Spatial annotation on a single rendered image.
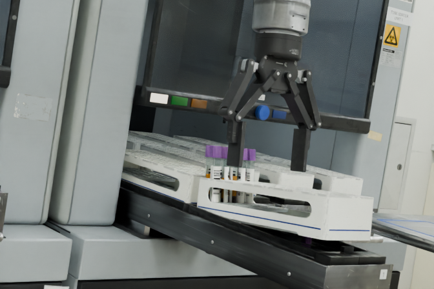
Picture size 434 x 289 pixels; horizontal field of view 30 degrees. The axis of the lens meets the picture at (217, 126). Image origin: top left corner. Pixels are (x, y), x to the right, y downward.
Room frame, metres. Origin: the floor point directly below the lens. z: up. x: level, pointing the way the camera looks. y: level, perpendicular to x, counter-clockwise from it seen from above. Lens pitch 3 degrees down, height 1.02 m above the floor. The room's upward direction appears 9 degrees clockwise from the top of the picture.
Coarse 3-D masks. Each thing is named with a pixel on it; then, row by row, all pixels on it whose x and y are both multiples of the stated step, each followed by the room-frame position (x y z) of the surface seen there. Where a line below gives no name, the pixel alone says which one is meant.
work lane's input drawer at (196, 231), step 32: (128, 192) 1.46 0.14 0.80; (160, 224) 1.37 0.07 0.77; (192, 224) 1.30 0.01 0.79; (224, 224) 1.25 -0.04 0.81; (224, 256) 1.23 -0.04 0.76; (256, 256) 1.17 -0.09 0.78; (288, 256) 1.12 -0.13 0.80; (320, 256) 1.09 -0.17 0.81; (352, 256) 1.10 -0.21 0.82; (384, 256) 1.14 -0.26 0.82; (320, 288) 1.07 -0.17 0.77; (352, 288) 1.10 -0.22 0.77; (384, 288) 1.14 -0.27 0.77
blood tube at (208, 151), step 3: (207, 147) 1.33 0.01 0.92; (210, 147) 1.32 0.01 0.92; (207, 150) 1.32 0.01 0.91; (210, 150) 1.32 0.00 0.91; (207, 153) 1.32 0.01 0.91; (210, 153) 1.32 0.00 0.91; (207, 156) 1.32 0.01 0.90; (210, 156) 1.32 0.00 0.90; (207, 159) 1.32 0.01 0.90; (210, 159) 1.32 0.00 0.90; (207, 162) 1.32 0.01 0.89; (210, 162) 1.32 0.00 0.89; (207, 165) 1.32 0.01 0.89; (210, 165) 1.32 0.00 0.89; (207, 168) 1.32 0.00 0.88; (210, 168) 1.32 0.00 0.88; (207, 171) 1.32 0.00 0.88; (210, 171) 1.32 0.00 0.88; (207, 174) 1.32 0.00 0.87; (210, 174) 1.32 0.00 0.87; (207, 177) 1.32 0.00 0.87; (210, 177) 1.32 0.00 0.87; (210, 189) 1.32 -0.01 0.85; (210, 192) 1.32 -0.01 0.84; (210, 195) 1.32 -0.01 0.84; (210, 198) 1.32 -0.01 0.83
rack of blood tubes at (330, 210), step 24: (264, 192) 1.20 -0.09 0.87; (288, 192) 1.16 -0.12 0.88; (312, 192) 1.15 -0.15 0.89; (336, 192) 1.22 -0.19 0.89; (240, 216) 1.24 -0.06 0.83; (264, 216) 1.20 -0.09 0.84; (288, 216) 1.16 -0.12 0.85; (312, 216) 1.12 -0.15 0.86; (336, 216) 1.11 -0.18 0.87; (360, 216) 1.14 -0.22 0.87; (336, 240) 1.11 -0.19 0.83; (360, 240) 1.14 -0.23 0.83
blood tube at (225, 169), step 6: (222, 150) 1.32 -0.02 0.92; (222, 156) 1.32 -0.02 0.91; (222, 162) 1.32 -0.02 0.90; (222, 168) 1.32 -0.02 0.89; (228, 168) 1.32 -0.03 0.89; (222, 174) 1.32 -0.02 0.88; (228, 174) 1.32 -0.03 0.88; (222, 192) 1.32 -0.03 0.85; (228, 192) 1.32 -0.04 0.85; (222, 198) 1.32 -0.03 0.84
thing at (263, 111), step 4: (256, 108) 1.60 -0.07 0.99; (260, 108) 1.60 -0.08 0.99; (264, 108) 1.60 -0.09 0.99; (268, 108) 1.61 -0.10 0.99; (256, 112) 1.60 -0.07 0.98; (260, 112) 1.60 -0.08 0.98; (264, 112) 1.60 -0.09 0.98; (268, 112) 1.61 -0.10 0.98; (256, 116) 1.60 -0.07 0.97; (260, 116) 1.60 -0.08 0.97; (264, 116) 1.60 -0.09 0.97; (268, 116) 1.61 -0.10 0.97
